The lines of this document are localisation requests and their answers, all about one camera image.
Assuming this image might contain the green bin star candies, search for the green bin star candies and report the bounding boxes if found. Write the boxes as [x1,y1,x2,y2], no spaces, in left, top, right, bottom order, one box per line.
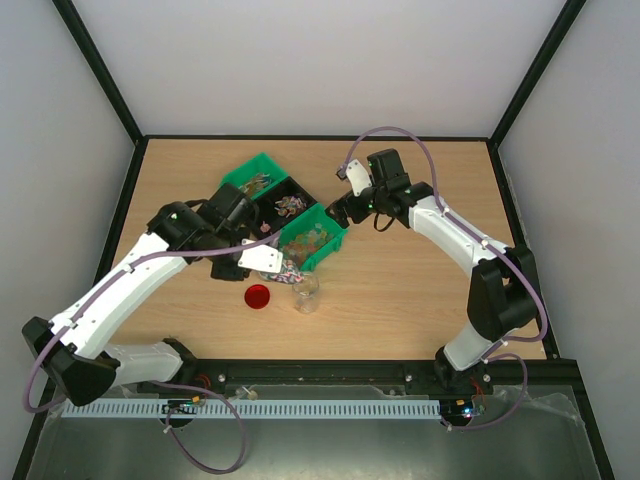
[278,204,348,271]

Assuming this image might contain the metal candy scoop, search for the metal candy scoop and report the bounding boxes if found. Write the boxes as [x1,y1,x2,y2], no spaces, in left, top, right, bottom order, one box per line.
[258,259,304,285]

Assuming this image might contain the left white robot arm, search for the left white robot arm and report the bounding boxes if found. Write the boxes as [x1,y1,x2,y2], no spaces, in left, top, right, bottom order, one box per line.
[22,183,259,406]

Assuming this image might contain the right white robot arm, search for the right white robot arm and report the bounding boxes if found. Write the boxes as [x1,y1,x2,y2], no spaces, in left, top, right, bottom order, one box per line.
[326,149,548,392]

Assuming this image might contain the green bin wrapped candies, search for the green bin wrapped candies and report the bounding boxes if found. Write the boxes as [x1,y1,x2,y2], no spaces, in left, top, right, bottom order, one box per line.
[220,153,289,199]

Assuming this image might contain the red jar lid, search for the red jar lid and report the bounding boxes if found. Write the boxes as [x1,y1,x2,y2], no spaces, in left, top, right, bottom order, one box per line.
[244,284,271,310]

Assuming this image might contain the black bin lollipops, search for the black bin lollipops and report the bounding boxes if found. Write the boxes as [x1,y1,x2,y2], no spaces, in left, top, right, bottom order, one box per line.
[249,177,317,239]

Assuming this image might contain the clear glass jar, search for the clear glass jar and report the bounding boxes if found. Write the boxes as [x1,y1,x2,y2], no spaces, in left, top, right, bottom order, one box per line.
[292,272,320,314]

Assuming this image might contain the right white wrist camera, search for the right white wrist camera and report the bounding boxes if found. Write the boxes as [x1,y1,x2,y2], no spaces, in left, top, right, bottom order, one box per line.
[336,159,372,197]

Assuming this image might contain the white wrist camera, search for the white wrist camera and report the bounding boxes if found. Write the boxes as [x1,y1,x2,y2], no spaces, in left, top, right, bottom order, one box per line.
[237,239,283,274]
[336,159,372,197]

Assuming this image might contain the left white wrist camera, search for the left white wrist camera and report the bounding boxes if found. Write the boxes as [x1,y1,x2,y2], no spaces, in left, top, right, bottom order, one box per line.
[237,239,283,274]

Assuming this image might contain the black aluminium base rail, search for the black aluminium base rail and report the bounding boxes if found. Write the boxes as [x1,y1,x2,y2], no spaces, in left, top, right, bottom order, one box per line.
[119,357,581,399]

